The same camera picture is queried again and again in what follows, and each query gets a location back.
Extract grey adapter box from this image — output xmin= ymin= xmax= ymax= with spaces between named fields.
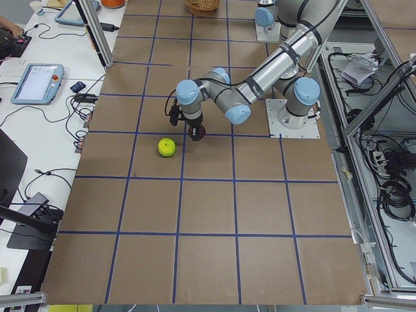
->
xmin=18 ymin=192 xmax=49 ymax=216

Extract black power brick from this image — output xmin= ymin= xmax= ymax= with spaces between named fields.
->
xmin=100 ymin=22 xmax=120 ymax=32

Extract orange round object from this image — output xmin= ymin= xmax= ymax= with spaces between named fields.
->
xmin=101 ymin=0 xmax=126 ymax=9

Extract dark red apple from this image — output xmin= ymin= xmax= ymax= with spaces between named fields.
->
xmin=188 ymin=125 xmax=206 ymax=142

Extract crumpled white papers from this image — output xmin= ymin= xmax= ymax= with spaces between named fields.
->
xmin=341 ymin=52 xmax=379 ymax=85

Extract white power strip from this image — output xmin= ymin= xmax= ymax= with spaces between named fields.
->
xmin=369 ymin=145 xmax=389 ymax=177

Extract paper cup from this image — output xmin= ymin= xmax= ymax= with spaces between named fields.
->
xmin=29 ymin=1 xmax=45 ymax=16

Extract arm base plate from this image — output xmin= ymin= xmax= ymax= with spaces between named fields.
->
xmin=255 ymin=22 xmax=280 ymax=43
xmin=266 ymin=99 xmax=320 ymax=139

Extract teach pendant tablet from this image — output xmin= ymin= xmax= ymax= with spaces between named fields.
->
xmin=10 ymin=63 xmax=64 ymax=105

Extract green apple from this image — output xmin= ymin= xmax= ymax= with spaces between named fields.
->
xmin=157 ymin=138 xmax=176 ymax=157

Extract dark checkered pouch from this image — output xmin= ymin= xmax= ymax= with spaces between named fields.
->
xmin=70 ymin=81 xmax=86 ymax=93

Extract woven wicker basket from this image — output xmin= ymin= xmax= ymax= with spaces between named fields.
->
xmin=185 ymin=0 xmax=220 ymax=16

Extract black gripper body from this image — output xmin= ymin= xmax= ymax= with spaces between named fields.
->
xmin=186 ymin=118 xmax=203 ymax=129

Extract aluminium frame post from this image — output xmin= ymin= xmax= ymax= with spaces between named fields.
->
xmin=74 ymin=0 xmax=114 ymax=68

